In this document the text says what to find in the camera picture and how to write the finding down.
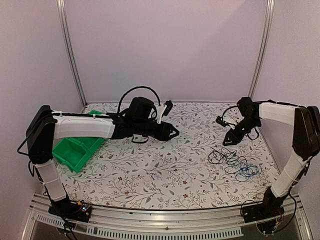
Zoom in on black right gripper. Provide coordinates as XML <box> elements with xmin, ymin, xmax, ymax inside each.
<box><xmin>223</xmin><ymin>116</ymin><xmax>261</xmax><ymax>146</ymax></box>

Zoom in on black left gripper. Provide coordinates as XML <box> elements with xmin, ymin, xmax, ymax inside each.
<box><xmin>134</xmin><ymin>119</ymin><xmax>179</xmax><ymax>141</ymax></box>

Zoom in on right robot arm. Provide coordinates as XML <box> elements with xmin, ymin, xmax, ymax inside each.
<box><xmin>216</xmin><ymin>96</ymin><xmax>320</xmax><ymax>220</ymax></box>

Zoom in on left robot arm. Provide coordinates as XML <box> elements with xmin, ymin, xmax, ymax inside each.
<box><xmin>17</xmin><ymin>96</ymin><xmax>180</xmax><ymax>217</ymax></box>

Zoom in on green plastic bin far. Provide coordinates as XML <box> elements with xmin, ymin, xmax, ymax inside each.
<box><xmin>88</xmin><ymin>110</ymin><xmax>105</xmax><ymax>116</ymax></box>

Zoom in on green plastic bin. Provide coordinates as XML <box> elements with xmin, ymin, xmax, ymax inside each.
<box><xmin>88</xmin><ymin>110</ymin><xmax>105</xmax><ymax>116</ymax></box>
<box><xmin>52</xmin><ymin>137</ymin><xmax>106</xmax><ymax>173</ymax></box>

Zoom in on green plastic bin near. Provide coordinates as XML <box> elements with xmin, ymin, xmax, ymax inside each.
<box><xmin>52</xmin><ymin>137</ymin><xmax>106</xmax><ymax>173</ymax></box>

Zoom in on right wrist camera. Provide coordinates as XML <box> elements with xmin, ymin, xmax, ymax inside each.
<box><xmin>215</xmin><ymin>116</ymin><xmax>237</xmax><ymax>129</ymax></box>

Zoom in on black cable tangle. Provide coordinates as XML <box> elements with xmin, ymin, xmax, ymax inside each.
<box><xmin>207</xmin><ymin>146</ymin><xmax>247</xmax><ymax>176</ymax></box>

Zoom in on blue cable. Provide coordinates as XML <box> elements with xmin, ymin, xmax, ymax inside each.
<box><xmin>234</xmin><ymin>161</ymin><xmax>261</xmax><ymax>183</ymax></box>

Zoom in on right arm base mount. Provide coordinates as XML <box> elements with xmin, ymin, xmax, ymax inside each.
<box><xmin>240</xmin><ymin>200</ymin><xmax>285</xmax><ymax>235</ymax></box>

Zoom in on aluminium frame rear bottom rail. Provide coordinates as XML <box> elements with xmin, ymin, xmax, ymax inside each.
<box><xmin>86</xmin><ymin>100</ymin><xmax>237</xmax><ymax>106</ymax></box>

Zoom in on aluminium front rail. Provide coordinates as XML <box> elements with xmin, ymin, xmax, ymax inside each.
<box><xmin>21</xmin><ymin>194</ymin><xmax>313</xmax><ymax>240</ymax></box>

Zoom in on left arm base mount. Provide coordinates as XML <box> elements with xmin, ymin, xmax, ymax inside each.
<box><xmin>48</xmin><ymin>198</ymin><xmax>92</xmax><ymax>223</ymax></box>

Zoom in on aluminium frame right rear post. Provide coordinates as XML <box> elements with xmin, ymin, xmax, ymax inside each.
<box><xmin>248</xmin><ymin>0</ymin><xmax>275</xmax><ymax>98</ymax></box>

